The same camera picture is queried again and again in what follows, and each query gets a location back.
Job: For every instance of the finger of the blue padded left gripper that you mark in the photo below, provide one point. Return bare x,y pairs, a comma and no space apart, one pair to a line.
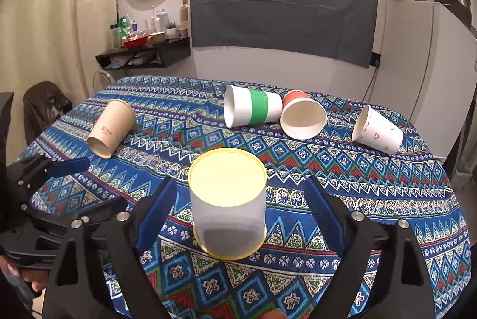
69,167

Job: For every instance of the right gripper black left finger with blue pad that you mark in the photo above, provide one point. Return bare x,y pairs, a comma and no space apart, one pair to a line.
77,286

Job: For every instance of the white cup yellow rims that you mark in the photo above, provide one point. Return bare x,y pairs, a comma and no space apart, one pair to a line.
227,189

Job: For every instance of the brown kraft paper cup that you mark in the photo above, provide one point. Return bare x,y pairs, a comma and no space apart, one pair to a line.
113,125

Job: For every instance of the white cup green band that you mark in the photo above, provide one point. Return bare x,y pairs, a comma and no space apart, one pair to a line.
245,106

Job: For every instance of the white cup pink hearts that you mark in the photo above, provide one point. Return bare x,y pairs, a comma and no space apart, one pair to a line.
373,130

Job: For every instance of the orange paper cup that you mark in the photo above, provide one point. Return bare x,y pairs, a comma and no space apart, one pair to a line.
302,117

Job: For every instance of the person's left hand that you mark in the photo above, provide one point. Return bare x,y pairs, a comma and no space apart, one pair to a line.
37,278

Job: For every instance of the dark chair with clothes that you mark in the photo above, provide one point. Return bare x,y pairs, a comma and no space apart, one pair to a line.
44,103

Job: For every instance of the red bowl on shelf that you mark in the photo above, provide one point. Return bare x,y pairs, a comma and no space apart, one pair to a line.
133,43

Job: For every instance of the green spray bottle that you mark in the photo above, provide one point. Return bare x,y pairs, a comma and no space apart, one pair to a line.
121,31

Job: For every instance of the cream curtain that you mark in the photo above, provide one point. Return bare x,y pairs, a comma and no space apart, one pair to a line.
51,40

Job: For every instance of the small potted plant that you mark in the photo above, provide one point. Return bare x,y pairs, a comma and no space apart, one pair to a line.
172,31

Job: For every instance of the white lotion bottle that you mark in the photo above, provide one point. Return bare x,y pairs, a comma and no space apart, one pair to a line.
163,20

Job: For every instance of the white refrigerator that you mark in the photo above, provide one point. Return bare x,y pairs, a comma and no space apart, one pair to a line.
427,70

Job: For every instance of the dark grey cloth cover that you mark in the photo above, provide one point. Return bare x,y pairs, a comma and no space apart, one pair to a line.
338,29

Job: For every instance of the black wall shelf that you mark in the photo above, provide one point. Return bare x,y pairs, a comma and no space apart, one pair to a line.
157,56

